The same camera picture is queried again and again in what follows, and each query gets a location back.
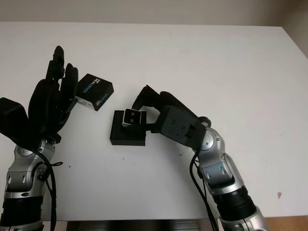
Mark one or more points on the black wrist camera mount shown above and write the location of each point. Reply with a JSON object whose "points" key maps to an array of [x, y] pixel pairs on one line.
{"points": [[180, 125], [12, 113]]}

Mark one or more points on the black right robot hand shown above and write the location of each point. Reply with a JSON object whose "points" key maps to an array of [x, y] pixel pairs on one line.
{"points": [[168, 99]]}

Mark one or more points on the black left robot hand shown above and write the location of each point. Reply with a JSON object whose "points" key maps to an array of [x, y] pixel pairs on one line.
{"points": [[45, 103]]}

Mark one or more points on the small silver depth camera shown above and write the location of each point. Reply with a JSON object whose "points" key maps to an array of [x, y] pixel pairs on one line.
{"points": [[132, 116]]}

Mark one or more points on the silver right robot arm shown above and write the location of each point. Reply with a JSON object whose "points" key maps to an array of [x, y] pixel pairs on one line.
{"points": [[216, 168]]}

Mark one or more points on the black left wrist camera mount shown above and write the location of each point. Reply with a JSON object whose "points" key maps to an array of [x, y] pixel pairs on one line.
{"points": [[12, 113]]}

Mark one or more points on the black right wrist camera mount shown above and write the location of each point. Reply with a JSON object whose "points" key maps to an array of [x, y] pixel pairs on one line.
{"points": [[180, 125]]}

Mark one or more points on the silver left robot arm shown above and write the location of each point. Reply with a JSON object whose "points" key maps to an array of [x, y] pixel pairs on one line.
{"points": [[24, 173]]}

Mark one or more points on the black printed box lid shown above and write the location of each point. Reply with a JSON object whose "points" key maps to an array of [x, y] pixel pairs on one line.
{"points": [[96, 89]]}

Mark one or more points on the dark robot torso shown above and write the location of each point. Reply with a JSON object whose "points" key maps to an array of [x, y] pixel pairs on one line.
{"points": [[132, 226]]}

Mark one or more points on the black box base with foam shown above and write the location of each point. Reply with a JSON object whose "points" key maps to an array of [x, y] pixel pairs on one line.
{"points": [[115, 139]]}

